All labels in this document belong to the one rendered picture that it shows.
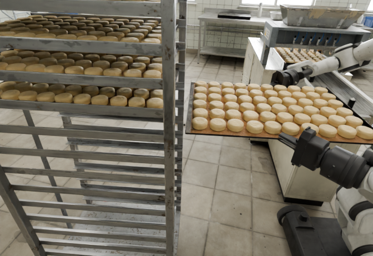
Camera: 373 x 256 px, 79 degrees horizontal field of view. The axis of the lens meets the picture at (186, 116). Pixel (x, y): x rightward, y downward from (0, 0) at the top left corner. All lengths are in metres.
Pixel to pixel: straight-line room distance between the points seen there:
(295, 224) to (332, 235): 0.22
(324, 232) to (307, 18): 1.52
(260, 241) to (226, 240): 0.23
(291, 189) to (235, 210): 0.44
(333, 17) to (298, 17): 0.25
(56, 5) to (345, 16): 1.97
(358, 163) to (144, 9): 0.61
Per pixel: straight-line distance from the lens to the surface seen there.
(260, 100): 0.90
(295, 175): 1.83
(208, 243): 1.71
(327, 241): 1.75
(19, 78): 0.78
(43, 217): 1.19
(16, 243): 1.98
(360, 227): 1.38
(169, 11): 0.54
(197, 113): 0.76
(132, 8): 0.58
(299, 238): 1.66
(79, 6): 0.63
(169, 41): 0.55
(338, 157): 0.68
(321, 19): 2.17
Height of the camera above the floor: 1.47
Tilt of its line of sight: 31 degrees down
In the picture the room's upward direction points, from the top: 2 degrees clockwise
